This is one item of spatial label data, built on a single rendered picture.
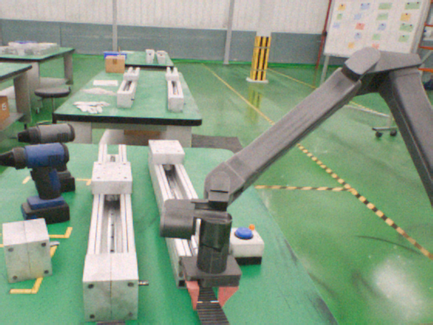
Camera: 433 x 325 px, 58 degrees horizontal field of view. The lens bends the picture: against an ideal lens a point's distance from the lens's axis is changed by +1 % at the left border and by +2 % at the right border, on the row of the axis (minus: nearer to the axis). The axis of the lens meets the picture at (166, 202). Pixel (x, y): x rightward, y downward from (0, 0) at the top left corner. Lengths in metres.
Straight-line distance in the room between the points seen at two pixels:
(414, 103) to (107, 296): 0.68
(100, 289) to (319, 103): 0.54
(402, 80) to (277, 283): 0.48
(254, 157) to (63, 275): 0.49
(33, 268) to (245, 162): 0.50
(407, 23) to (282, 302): 5.50
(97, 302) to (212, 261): 0.23
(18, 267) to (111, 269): 0.23
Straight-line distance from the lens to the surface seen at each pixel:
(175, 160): 1.33
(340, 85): 0.85
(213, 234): 0.68
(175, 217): 0.68
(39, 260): 0.89
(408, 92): 0.90
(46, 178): 1.09
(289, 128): 0.78
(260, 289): 0.90
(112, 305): 0.76
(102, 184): 1.07
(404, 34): 6.16
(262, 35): 10.85
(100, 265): 0.76
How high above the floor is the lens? 1.30
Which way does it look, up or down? 25 degrees down
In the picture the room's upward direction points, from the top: 3 degrees clockwise
